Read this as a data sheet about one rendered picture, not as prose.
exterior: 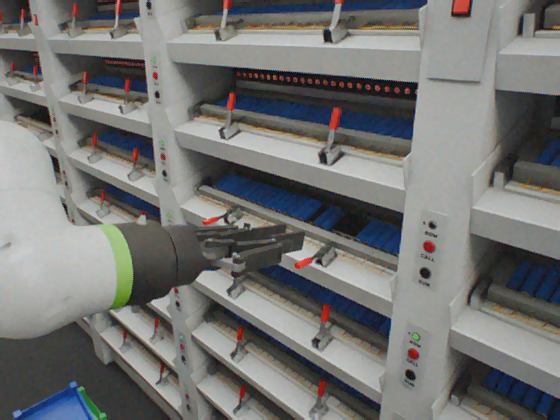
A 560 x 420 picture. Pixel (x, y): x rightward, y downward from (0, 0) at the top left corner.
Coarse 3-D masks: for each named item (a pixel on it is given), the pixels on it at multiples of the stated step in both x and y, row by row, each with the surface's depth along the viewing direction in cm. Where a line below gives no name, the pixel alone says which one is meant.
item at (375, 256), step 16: (208, 192) 109; (224, 192) 107; (224, 208) 104; (256, 208) 99; (288, 224) 92; (304, 224) 90; (320, 240) 87; (336, 240) 84; (368, 256) 79; (384, 256) 78
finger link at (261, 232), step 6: (252, 228) 66; (258, 228) 66; (264, 228) 67; (270, 228) 68; (276, 228) 69; (282, 228) 70; (252, 234) 66; (258, 234) 66; (264, 234) 67; (270, 234) 68; (252, 240) 66
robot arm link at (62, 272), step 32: (0, 192) 41; (32, 192) 43; (0, 224) 39; (32, 224) 40; (64, 224) 44; (0, 256) 38; (32, 256) 38; (64, 256) 40; (96, 256) 43; (128, 256) 45; (0, 288) 37; (32, 288) 38; (64, 288) 40; (96, 288) 43; (128, 288) 46; (0, 320) 38; (32, 320) 39; (64, 320) 41
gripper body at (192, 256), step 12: (168, 228) 52; (180, 228) 53; (180, 240) 51; (192, 240) 52; (204, 240) 58; (180, 252) 51; (192, 252) 52; (204, 252) 54; (216, 252) 55; (228, 252) 57; (180, 264) 51; (192, 264) 52; (204, 264) 53; (180, 276) 51; (192, 276) 53
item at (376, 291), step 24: (216, 168) 117; (192, 192) 113; (192, 216) 110; (216, 216) 104; (288, 264) 89; (312, 264) 84; (336, 264) 82; (336, 288) 82; (360, 288) 76; (384, 288) 75; (384, 312) 76
